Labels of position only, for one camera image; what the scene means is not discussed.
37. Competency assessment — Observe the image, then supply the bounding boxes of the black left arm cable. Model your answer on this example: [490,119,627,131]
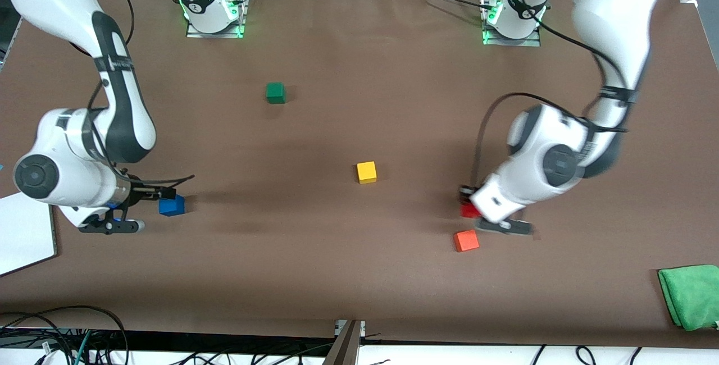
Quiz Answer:
[475,0,638,187]

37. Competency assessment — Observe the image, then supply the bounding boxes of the teal floor cable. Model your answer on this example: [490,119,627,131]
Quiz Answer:
[72,330,94,365]

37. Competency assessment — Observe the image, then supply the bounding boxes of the green folded cloth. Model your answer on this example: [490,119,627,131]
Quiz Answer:
[657,264,719,332]

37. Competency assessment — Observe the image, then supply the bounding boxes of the black looped floor cable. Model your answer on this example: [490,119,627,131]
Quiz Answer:
[0,305,130,365]

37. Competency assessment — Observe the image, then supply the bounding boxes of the orange wooden block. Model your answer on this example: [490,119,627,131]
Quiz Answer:
[454,229,480,253]

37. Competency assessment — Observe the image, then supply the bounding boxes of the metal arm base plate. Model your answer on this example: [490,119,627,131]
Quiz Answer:
[185,0,248,39]
[481,0,541,47]

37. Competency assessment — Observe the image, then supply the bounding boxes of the blue wooden block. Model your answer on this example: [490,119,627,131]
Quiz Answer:
[159,194,185,217]

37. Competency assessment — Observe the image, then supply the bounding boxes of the white flat board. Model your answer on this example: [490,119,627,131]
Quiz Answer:
[0,192,58,277]

